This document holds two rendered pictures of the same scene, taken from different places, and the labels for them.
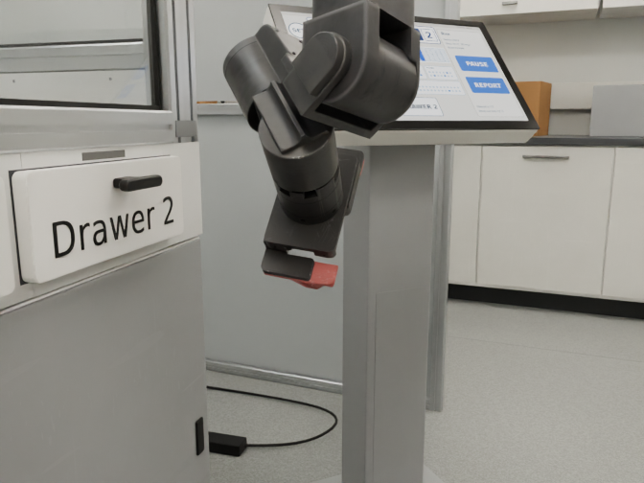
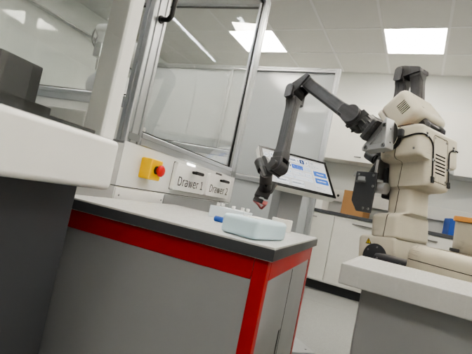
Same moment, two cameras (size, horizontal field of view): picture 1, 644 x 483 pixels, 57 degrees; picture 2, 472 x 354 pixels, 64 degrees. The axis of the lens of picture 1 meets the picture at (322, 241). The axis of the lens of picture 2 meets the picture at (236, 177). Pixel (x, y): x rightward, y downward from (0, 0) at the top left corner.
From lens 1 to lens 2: 121 cm
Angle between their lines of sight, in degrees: 15
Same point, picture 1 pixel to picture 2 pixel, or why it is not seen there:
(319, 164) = (268, 180)
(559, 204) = not seen: hidden behind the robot
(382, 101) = (281, 171)
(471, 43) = (319, 168)
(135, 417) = not seen: hidden behind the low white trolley
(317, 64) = (272, 164)
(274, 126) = (263, 172)
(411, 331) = not seen: hidden behind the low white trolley
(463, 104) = (312, 185)
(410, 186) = (291, 208)
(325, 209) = (267, 189)
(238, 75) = (257, 162)
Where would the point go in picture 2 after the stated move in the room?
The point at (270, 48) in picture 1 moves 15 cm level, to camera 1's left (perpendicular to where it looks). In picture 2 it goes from (264, 159) to (232, 153)
